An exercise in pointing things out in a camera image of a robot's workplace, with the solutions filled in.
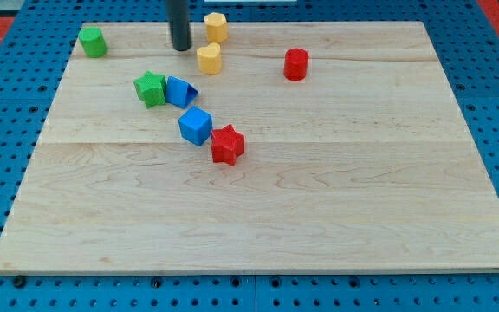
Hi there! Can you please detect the red star block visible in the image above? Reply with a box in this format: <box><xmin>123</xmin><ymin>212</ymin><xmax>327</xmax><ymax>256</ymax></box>
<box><xmin>211</xmin><ymin>124</ymin><xmax>245</xmax><ymax>166</ymax></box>

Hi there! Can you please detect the green star block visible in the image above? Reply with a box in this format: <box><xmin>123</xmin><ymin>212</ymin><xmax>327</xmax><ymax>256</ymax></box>
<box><xmin>133</xmin><ymin>71</ymin><xmax>166</xmax><ymax>108</ymax></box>

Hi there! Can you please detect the yellow hexagon block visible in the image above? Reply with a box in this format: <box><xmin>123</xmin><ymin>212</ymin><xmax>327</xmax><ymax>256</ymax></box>
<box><xmin>204</xmin><ymin>12</ymin><xmax>228</xmax><ymax>43</ymax></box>

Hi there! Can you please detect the blue cube block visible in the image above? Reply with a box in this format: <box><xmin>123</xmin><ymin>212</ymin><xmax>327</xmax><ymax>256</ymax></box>
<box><xmin>178</xmin><ymin>107</ymin><xmax>212</xmax><ymax>146</ymax></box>

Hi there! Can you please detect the blue triangle block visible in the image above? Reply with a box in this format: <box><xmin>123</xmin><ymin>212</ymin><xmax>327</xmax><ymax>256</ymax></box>
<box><xmin>165</xmin><ymin>76</ymin><xmax>198</xmax><ymax>108</ymax></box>

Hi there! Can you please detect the wooden board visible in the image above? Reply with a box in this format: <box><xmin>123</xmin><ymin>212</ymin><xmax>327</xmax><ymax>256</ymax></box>
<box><xmin>0</xmin><ymin>22</ymin><xmax>499</xmax><ymax>276</ymax></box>

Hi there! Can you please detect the yellow heart block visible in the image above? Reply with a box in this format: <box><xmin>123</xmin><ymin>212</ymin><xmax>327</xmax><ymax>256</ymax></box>
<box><xmin>196</xmin><ymin>42</ymin><xmax>222</xmax><ymax>75</ymax></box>

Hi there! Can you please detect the red cylinder block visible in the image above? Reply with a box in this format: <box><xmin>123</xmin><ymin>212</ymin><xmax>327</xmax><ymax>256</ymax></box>
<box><xmin>283</xmin><ymin>48</ymin><xmax>309</xmax><ymax>81</ymax></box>

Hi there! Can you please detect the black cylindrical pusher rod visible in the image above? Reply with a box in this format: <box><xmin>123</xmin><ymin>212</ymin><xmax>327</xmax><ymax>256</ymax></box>
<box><xmin>165</xmin><ymin>0</ymin><xmax>192</xmax><ymax>51</ymax></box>

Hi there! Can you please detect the green cylinder block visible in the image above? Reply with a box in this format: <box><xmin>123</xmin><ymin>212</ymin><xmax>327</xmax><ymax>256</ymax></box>
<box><xmin>78</xmin><ymin>27</ymin><xmax>107</xmax><ymax>58</ymax></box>

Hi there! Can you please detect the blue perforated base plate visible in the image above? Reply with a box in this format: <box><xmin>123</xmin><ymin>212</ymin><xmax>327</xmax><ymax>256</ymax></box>
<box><xmin>0</xmin><ymin>1</ymin><xmax>499</xmax><ymax>311</ymax></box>

